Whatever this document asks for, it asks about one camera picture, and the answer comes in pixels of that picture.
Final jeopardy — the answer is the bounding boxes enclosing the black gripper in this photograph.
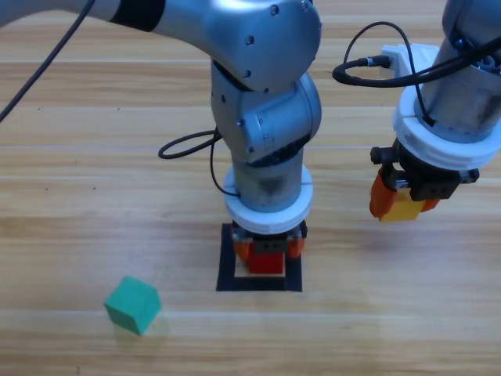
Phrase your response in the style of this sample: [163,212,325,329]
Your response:
[230,219,309,262]
[369,138,481,221]

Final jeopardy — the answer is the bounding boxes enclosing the yellow wooden block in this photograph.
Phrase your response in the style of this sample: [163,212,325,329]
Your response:
[379,191,426,223]

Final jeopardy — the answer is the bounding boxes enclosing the red wooden block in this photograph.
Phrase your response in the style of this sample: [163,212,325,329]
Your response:
[248,252,285,275]

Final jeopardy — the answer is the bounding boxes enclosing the green wooden block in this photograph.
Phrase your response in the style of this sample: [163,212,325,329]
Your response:
[103,275,162,337]

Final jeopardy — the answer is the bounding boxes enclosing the black tape square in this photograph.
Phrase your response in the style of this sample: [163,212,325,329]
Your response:
[215,222,303,293]

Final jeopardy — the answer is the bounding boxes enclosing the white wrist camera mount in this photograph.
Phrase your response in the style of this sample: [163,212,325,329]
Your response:
[224,166,315,236]
[381,44,501,172]

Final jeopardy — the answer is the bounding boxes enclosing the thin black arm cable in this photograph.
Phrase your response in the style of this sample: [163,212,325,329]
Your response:
[209,128,240,197]
[343,21,436,127]

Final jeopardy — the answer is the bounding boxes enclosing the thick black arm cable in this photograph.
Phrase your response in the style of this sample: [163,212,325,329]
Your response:
[0,0,220,160]
[332,34,501,88]

